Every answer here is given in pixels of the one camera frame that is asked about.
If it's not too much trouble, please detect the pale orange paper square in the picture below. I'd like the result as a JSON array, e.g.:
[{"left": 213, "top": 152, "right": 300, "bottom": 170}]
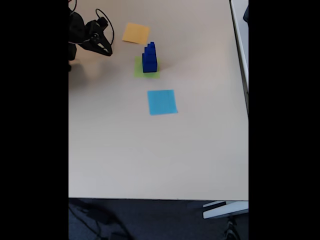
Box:
[{"left": 121, "top": 22, "right": 151, "bottom": 45}]

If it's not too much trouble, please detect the green paper square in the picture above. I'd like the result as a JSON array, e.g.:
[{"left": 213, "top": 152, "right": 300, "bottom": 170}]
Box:
[{"left": 133, "top": 56, "right": 161, "bottom": 80}]

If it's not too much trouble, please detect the blue paper square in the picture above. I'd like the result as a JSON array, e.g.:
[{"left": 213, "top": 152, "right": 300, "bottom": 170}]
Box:
[{"left": 147, "top": 89, "right": 179, "bottom": 116}]

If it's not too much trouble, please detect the extra large blue cube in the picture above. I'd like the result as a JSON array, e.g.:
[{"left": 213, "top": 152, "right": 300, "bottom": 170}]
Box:
[{"left": 141, "top": 53, "right": 159, "bottom": 74}]

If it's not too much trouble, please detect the white table foot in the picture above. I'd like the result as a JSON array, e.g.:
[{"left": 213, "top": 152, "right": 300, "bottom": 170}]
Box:
[{"left": 202, "top": 200, "right": 249, "bottom": 220}]

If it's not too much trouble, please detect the black floor cable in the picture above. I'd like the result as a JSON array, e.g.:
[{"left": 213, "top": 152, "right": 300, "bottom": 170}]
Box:
[{"left": 68, "top": 199, "right": 132, "bottom": 240}]

